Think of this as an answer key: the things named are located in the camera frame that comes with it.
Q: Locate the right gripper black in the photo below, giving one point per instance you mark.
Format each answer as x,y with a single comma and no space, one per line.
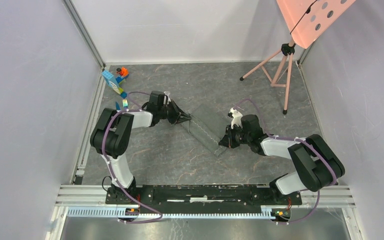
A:
227,140

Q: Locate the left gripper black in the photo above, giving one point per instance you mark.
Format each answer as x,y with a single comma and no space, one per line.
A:
179,115

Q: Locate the grey cloth napkin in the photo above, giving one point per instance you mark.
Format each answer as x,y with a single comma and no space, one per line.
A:
208,127

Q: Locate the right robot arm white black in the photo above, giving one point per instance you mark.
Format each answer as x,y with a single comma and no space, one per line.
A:
316,165

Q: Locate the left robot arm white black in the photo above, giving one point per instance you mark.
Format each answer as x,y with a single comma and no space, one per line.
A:
112,132

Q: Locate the orange toy figure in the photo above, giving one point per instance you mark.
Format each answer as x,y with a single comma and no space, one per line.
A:
123,72

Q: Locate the blue toy block stack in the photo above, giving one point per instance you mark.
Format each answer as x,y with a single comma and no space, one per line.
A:
114,82

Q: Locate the pink tripod stand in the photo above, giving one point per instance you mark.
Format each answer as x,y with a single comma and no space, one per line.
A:
285,66

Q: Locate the pink perforated board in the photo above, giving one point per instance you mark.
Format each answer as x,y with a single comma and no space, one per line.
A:
308,19

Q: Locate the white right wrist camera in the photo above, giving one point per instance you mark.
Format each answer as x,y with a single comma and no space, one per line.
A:
236,118

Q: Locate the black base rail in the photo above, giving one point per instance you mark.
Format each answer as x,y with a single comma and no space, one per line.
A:
211,198

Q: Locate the white slotted cable duct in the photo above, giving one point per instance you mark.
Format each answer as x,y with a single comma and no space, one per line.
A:
132,213

